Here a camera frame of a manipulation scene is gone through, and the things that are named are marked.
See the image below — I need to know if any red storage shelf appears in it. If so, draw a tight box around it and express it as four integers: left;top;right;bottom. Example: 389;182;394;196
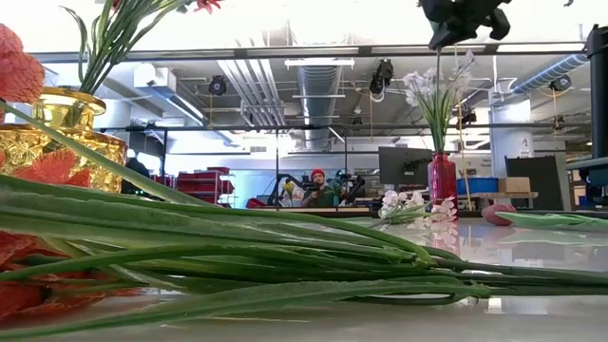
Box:
176;165;236;206

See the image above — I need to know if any black table frame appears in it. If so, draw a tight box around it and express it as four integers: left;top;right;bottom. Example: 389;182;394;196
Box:
246;207;608;220

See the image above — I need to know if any white ceiling light fixture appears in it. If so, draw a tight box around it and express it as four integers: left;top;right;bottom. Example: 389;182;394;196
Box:
284;57;355;68

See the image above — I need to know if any cardboard box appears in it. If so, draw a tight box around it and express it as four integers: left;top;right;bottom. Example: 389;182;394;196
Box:
497;176;532;194

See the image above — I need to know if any grey overhead beam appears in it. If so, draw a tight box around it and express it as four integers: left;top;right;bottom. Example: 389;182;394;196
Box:
28;44;590;64

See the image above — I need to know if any black panel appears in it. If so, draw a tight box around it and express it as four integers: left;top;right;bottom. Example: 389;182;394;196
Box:
503;155;566;212

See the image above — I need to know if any person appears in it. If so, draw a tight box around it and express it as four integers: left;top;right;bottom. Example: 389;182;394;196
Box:
301;168;337;209
121;149;153;196

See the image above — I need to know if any silver ventilation duct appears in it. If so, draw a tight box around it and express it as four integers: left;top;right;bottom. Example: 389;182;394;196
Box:
296;64;344;152

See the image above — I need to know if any black monitor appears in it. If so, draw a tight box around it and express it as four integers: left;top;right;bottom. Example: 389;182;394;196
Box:
378;145;434;187

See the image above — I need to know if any grey desk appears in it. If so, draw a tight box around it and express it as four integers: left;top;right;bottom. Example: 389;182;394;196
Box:
566;156;608;172

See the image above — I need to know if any yellow glass vase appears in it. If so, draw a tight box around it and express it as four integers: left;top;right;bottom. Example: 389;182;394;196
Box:
0;85;128;194

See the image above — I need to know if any black background frame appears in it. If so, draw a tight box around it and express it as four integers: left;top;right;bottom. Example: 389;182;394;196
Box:
94;123;593;213

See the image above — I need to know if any blue storage bin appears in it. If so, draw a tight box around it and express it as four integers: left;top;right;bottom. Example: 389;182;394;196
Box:
456;177;499;196

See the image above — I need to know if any wooden table with grey legs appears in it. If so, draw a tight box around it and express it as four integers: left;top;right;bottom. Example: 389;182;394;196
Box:
458;191;540;200

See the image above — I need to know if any orange flower bunch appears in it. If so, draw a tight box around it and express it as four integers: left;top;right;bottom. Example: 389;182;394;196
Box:
0;22;608;341
60;0;224;96

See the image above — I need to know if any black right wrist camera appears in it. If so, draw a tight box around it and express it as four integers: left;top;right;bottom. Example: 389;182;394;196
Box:
488;8;512;42

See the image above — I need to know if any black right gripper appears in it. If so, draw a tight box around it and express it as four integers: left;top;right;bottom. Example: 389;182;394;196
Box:
418;0;513;51

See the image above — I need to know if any red glass vase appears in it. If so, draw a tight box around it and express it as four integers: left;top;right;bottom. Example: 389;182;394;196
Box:
427;151;460;219

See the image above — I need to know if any white flower bunch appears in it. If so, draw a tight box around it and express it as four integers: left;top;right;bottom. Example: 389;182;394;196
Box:
377;189;458;227
402;47;479;156

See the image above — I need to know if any wooden workbench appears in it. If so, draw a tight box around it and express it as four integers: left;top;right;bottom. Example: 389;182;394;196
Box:
256;205;371;214

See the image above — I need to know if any pale flexible duct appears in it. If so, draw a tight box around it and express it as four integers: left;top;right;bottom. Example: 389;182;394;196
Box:
510;53;590;95

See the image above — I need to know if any black ceiling camera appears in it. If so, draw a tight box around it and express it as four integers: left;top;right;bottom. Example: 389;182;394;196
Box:
549;74;573;92
370;59;395;95
208;74;228;96

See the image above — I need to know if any dark red tulip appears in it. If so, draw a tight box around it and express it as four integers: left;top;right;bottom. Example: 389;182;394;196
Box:
481;202;608;234

